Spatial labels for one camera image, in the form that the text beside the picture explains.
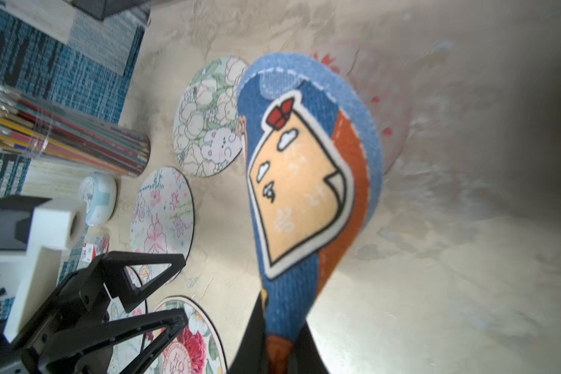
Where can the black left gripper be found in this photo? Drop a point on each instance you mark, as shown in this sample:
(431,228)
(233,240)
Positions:
(68,334)

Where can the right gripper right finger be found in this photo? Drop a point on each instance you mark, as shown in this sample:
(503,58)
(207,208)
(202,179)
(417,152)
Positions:
(306,357)

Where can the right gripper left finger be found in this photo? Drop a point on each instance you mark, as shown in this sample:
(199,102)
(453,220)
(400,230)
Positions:
(251,357)

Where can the red rose floral coaster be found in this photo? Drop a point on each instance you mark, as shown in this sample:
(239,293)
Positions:
(197,348)

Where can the blue cartoon toast coaster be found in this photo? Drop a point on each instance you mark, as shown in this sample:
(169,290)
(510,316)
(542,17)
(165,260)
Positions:
(314,173)

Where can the pink checkered bunny coaster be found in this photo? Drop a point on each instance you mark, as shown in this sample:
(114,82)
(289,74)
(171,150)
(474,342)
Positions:
(380,84)

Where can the small clear plastic box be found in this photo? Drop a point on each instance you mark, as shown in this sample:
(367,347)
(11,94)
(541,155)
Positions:
(96,243)

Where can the white butterfly coaster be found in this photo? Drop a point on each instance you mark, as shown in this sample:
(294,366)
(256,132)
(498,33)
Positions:
(129,344)

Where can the pale pink floral coaster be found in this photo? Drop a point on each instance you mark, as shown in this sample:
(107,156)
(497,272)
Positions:
(163,217)

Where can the small white round clock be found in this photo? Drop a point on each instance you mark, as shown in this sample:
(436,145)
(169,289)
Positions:
(99,192)

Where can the green white cabbage coaster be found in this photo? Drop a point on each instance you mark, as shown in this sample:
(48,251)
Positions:
(206,135)

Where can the cup of coloured pencils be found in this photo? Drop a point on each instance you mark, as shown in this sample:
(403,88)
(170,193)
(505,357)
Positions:
(38,128)

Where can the black wire mesh shelf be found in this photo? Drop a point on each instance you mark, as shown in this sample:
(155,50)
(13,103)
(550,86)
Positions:
(102,9)

